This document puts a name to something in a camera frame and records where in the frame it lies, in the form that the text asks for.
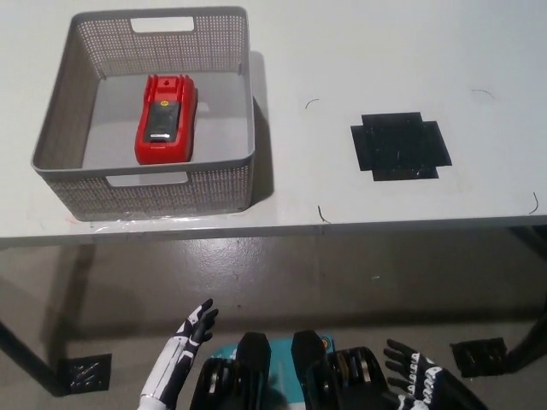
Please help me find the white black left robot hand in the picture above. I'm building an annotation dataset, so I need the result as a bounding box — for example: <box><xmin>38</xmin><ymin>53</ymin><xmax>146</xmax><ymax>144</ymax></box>
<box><xmin>140</xmin><ymin>297</ymin><xmax>220</xmax><ymax>398</ymax></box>

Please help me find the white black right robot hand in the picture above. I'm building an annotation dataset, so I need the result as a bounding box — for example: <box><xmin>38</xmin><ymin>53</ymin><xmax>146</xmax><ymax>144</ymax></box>
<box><xmin>382</xmin><ymin>339</ymin><xmax>456</xmax><ymax>410</ymax></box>

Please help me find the red digital multimeter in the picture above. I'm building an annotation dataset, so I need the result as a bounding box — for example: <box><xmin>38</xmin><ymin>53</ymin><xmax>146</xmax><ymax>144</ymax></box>
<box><xmin>134</xmin><ymin>73</ymin><xmax>198</xmax><ymax>166</ymax></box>

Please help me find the black left robot body block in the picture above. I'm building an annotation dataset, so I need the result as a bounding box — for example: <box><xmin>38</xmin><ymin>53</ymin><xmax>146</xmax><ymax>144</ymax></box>
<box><xmin>190</xmin><ymin>331</ymin><xmax>273</xmax><ymax>410</ymax></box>

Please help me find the black robot body block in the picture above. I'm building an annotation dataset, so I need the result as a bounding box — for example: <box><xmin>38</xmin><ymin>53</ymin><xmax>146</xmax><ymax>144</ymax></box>
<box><xmin>190</xmin><ymin>331</ymin><xmax>273</xmax><ymax>410</ymax></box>
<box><xmin>290</xmin><ymin>329</ymin><xmax>397</xmax><ymax>410</ymax></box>

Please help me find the black floor tape patch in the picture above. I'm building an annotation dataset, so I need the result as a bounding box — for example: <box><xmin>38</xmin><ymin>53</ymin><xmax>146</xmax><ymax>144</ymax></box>
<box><xmin>57</xmin><ymin>353</ymin><xmax>113</xmax><ymax>396</ymax></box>
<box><xmin>449</xmin><ymin>337</ymin><xmax>509</xmax><ymax>379</ymax></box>

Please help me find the black right robot body block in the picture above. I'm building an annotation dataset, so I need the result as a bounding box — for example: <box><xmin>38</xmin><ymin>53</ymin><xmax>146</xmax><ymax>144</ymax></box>
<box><xmin>290</xmin><ymin>329</ymin><xmax>397</xmax><ymax>410</ymax></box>

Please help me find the clear adhesive tape strip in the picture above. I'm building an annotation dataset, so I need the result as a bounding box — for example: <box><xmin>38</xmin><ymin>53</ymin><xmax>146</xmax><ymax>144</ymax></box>
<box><xmin>89</xmin><ymin>214</ymin><xmax>223</xmax><ymax>234</ymax></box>

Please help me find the grey perforated plastic basket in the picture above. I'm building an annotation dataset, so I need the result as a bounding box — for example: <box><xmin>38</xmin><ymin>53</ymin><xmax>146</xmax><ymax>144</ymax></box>
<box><xmin>29</xmin><ymin>5</ymin><xmax>257</xmax><ymax>223</ymax></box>

